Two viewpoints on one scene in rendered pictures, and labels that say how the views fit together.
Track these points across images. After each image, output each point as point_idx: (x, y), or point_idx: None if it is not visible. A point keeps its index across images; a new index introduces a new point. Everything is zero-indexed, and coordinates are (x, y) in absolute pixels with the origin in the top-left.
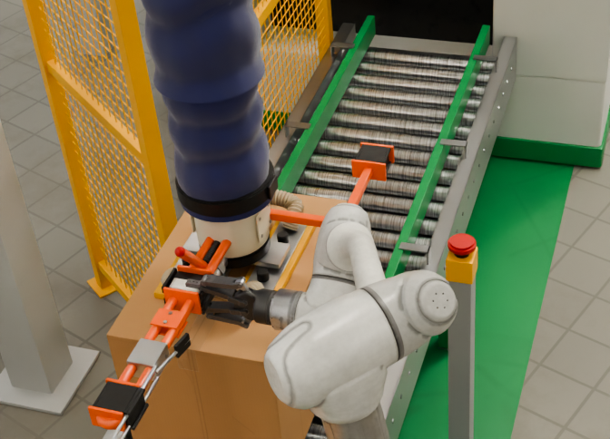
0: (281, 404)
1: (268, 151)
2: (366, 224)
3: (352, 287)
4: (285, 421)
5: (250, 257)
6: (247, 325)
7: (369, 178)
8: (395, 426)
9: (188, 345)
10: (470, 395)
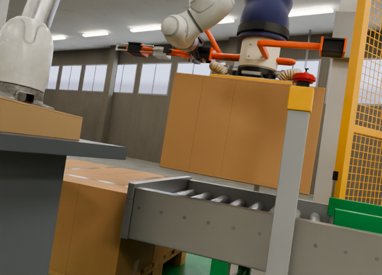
0: (174, 109)
1: (267, 7)
2: None
3: (186, 13)
4: (173, 125)
5: (241, 67)
6: (189, 59)
7: (312, 45)
8: (238, 244)
9: (169, 51)
10: (271, 253)
